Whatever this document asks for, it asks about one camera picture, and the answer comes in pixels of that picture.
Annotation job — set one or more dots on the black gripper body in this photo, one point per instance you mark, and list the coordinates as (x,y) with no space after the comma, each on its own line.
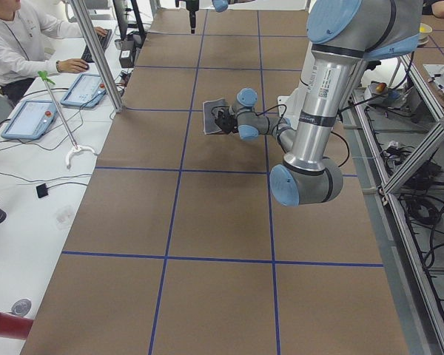
(226,123)
(192,15)

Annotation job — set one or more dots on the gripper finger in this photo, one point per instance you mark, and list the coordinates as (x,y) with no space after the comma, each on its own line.
(192,21)

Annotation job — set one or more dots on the pink towel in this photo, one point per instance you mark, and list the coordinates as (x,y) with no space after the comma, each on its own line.
(210,113)

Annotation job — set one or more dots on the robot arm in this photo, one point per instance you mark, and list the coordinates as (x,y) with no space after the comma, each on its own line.
(343,34)
(222,5)

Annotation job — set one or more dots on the black monitor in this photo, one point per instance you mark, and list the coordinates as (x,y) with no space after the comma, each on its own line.
(130,25)

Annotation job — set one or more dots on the black box with label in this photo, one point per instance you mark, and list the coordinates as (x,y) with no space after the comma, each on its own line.
(127,54)

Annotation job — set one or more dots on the black computer mouse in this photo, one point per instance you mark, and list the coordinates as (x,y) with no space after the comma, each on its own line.
(80,66)

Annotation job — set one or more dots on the far teach pendant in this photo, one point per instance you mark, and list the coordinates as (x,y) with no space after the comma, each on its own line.
(85,93)

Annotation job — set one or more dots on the teach pendant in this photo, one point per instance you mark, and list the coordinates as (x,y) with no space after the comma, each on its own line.
(85,93)
(31,120)

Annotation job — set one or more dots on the grabber stick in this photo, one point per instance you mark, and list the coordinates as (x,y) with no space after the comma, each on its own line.
(76,148)

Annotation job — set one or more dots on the seated person white shirt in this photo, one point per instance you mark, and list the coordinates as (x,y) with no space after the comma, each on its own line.
(22,53)

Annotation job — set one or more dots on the near teach pendant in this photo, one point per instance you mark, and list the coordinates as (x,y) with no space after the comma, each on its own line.
(31,120)

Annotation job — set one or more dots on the grey control box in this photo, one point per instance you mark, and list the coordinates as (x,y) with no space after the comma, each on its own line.
(419,112)

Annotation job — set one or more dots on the red fire extinguisher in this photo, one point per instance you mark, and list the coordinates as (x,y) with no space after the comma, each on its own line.
(14,327)

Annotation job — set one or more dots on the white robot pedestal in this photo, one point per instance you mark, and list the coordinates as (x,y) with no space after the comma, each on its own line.
(290,106)

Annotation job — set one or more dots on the aluminium frame post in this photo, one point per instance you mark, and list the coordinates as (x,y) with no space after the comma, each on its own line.
(91,38)

